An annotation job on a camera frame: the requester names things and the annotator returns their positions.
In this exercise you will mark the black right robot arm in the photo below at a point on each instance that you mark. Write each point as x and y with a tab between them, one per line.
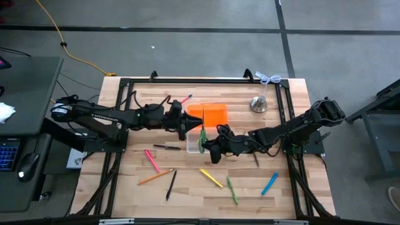
297	125

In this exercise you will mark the backlit keyboard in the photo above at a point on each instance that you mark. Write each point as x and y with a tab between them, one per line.
7	154

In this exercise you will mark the silver bracket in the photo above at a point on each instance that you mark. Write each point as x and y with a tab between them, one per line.
115	222
290	222

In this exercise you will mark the orange pencil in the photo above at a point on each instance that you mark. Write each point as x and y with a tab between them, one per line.
155	177

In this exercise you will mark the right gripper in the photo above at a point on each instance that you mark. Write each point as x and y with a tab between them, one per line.
232	145

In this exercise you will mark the grey pen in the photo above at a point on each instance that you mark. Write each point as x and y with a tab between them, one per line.
256	161

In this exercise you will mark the white box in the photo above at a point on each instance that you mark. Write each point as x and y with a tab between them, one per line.
75	159

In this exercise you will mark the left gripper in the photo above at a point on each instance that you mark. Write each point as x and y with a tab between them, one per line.
176	120

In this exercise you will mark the person's light shoe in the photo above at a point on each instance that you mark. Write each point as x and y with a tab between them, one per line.
394	198

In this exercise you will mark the green pen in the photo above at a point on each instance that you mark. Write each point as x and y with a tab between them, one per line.
232	190

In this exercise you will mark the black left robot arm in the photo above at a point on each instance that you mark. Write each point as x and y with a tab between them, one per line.
103	117

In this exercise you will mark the black pen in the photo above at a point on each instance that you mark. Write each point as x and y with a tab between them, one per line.
171	185
166	147

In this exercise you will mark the desk caster wheel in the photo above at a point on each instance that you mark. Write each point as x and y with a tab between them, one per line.
45	196

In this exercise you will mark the black computer mouse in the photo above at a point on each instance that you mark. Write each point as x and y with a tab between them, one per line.
28	167

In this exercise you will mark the pink highlighter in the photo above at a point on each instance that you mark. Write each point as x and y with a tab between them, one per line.
152	161

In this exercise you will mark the blue pen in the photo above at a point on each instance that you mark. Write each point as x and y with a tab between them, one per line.
269	183

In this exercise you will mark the pink pencil with blue tip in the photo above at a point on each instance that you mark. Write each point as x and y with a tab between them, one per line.
186	99

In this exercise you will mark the clear box with orange lid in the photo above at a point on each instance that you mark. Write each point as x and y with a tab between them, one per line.
215	114

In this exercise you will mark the white tissue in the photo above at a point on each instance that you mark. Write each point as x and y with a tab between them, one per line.
6	112

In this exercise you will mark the dark metal cart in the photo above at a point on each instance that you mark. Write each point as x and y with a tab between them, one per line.
378	145

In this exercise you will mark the yellow highlighter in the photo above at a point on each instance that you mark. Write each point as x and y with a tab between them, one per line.
211	178

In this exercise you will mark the black aluminium rig frame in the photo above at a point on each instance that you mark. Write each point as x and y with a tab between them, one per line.
203	81

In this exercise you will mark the grey desk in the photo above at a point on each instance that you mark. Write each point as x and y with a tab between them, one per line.
28	87

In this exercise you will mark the green scissors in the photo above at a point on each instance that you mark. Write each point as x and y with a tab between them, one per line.
203	137

